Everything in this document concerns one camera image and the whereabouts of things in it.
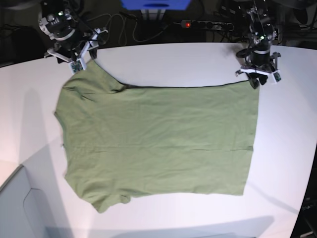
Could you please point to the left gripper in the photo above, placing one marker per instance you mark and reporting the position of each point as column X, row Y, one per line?
column 259, row 65

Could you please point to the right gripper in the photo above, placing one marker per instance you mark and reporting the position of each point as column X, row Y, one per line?
column 70, row 43

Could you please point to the green T-shirt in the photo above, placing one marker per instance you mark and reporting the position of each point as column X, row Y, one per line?
column 122, row 141

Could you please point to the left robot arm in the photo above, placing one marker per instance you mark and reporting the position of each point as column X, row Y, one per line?
column 261, row 30

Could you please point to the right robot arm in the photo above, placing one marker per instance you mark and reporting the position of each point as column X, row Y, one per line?
column 48, row 6

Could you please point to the black power strip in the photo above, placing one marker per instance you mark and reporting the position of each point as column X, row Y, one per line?
column 206, row 25

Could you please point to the blue plastic box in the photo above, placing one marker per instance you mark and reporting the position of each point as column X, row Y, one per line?
column 155, row 4

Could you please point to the grey panel at table corner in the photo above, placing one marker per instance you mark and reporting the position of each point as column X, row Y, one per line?
column 20, row 215

